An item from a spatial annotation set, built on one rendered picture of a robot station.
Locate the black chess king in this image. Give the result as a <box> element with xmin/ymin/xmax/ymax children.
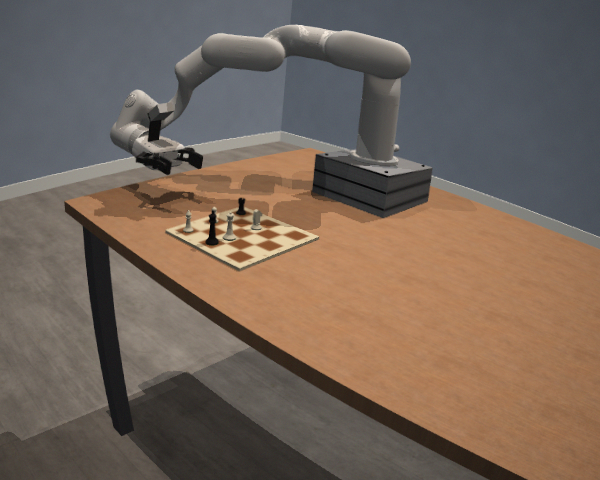
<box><xmin>206</xmin><ymin>211</ymin><xmax>219</xmax><ymax>245</ymax></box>

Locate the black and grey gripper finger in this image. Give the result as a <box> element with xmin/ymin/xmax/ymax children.
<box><xmin>136</xmin><ymin>152</ymin><xmax>172</xmax><ymax>175</ymax></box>
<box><xmin>177</xmin><ymin>147</ymin><xmax>203</xmax><ymax>169</ymax></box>

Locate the black chess rook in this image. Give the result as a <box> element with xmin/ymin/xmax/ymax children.
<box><xmin>236</xmin><ymin>198</ymin><xmax>246</xmax><ymax>215</ymax></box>

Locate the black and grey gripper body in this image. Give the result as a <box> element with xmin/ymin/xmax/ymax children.
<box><xmin>132</xmin><ymin>130</ymin><xmax>185</xmax><ymax>167</ymax></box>

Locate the brown and cream chessboard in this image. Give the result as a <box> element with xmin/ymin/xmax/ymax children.
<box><xmin>165</xmin><ymin>207</ymin><xmax>319</xmax><ymax>271</ymax></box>

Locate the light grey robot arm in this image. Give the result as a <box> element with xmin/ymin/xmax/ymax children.
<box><xmin>110</xmin><ymin>25</ymin><xmax>411</xmax><ymax>166</ymax></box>

